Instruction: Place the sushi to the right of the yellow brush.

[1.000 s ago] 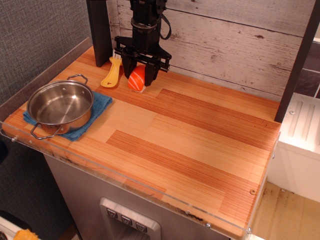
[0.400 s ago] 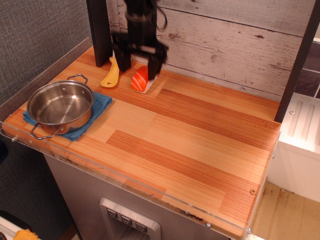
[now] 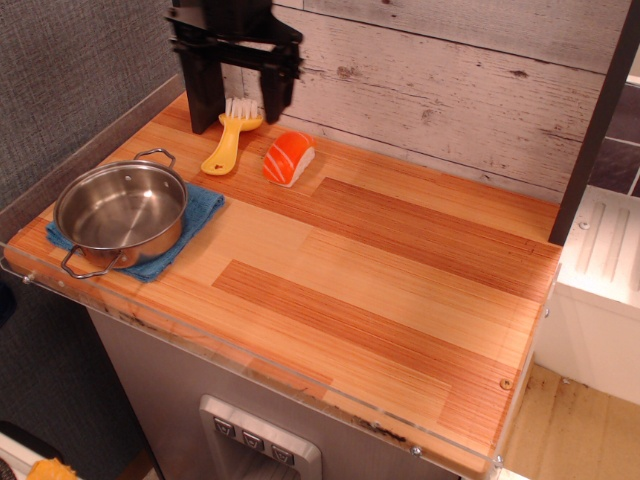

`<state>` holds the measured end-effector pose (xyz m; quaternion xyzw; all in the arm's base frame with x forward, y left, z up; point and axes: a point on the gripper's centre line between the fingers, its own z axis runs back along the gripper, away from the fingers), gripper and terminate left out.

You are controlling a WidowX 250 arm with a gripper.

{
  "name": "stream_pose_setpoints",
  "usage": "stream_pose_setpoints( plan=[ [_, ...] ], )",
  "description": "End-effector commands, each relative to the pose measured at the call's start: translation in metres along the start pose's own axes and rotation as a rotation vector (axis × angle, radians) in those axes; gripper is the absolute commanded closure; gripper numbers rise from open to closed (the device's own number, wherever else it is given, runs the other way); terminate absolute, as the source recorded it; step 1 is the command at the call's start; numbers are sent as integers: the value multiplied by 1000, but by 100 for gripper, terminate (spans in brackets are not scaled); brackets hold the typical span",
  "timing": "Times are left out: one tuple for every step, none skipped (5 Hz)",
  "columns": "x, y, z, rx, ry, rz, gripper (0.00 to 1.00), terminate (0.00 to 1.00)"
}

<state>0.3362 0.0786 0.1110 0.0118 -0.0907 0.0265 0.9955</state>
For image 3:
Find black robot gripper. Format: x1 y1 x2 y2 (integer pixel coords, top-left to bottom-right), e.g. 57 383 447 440
166 1 303 124

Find orange salmon sushi toy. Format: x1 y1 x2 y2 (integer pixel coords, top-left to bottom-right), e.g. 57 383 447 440
262 131 316 188

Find yellow brush white bristles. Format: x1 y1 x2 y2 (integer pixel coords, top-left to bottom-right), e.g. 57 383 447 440
201 98 263 176

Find blue folded cloth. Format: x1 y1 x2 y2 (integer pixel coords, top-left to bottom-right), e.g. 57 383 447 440
69 183 225 283

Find stainless steel pot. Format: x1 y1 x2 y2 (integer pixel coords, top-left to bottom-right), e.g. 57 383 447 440
54 148 189 279

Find grey toy fridge cabinet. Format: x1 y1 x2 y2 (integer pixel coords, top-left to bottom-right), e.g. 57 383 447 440
89 310 453 479

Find clear acrylic edge guard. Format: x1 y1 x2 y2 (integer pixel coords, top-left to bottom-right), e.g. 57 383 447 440
6 231 560 479

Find silver dispenser panel with buttons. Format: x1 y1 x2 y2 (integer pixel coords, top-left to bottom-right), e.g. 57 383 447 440
199 395 323 479

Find white cabinet at right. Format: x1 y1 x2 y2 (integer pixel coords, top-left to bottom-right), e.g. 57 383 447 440
534 187 639 403

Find yellow object bottom left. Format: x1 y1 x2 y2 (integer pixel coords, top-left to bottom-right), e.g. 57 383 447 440
26 459 78 480

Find dark left upright post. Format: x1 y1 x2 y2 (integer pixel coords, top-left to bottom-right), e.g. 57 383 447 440
188 81 225 134

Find dark upright post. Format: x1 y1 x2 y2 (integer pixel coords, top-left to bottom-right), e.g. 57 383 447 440
188 81 225 134
548 0 639 246

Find dark right upright post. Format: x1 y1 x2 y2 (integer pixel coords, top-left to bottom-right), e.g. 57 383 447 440
548 0 639 246

